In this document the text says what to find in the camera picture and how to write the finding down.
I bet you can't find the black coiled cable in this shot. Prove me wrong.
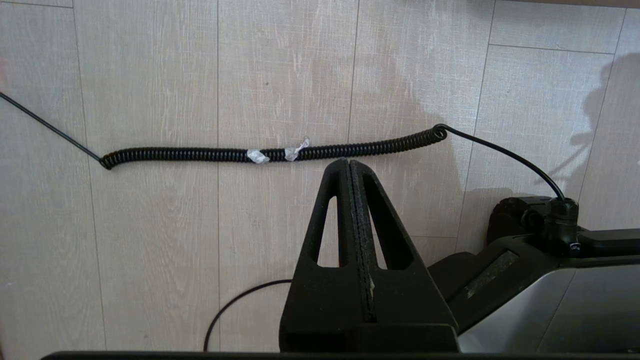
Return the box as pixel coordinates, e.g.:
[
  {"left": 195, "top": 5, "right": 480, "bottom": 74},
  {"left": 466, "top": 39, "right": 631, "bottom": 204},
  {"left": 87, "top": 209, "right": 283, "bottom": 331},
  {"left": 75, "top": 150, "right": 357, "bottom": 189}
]
[{"left": 0, "top": 92, "right": 568, "bottom": 201}]

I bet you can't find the black and silver robot base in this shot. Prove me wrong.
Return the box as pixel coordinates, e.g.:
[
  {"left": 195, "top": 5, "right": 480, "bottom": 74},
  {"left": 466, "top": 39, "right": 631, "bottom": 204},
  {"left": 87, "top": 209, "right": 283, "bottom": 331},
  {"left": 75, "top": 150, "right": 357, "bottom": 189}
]
[{"left": 427, "top": 196, "right": 640, "bottom": 353}]

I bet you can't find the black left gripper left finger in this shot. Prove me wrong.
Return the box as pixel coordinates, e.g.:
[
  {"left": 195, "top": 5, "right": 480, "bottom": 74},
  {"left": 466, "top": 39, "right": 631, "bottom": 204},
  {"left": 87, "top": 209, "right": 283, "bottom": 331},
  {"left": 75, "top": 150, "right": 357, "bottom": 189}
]
[{"left": 279, "top": 158, "right": 373, "bottom": 352}]

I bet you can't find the thin black cable loop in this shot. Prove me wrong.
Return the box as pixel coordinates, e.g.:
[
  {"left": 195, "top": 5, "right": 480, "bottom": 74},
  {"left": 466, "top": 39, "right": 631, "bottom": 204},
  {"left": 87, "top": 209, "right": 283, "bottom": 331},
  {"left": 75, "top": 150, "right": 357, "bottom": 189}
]
[{"left": 203, "top": 279, "right": 293, "bottom": 352}]

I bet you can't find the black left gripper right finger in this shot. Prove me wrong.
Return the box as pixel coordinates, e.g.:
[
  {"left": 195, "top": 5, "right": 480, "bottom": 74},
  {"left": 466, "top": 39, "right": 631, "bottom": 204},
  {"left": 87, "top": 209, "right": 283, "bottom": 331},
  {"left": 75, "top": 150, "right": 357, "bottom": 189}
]
[{"left": 349, "top": 160, "right": 459, "bottom": 331}]

